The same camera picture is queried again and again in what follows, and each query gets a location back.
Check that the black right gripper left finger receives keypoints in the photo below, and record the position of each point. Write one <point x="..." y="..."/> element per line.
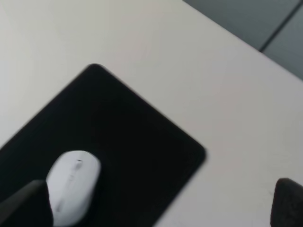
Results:
<point x="28" y="207"/>

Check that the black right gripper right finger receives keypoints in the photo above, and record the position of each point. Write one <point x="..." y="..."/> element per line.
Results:
<point x="287" y="206"/>

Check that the white computer mouse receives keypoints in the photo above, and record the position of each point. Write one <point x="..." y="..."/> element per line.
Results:
<point x="71" y="182"/>

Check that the black mouse pad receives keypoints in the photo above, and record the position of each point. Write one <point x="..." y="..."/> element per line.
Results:
<point x="146" y="159"/>

